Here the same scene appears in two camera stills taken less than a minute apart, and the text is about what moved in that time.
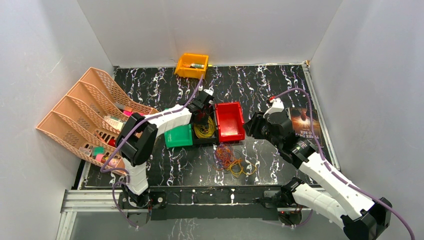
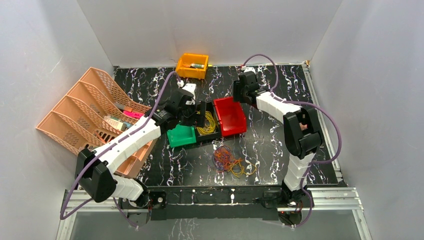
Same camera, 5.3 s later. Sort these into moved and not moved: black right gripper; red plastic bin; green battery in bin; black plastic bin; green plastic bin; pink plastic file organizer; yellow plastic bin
Moved: black right gripper; black plastic bin; red plastic bin
Not moved: pink plastic file organizer; yellow plastic bin; green battery in bin; green plastic bin
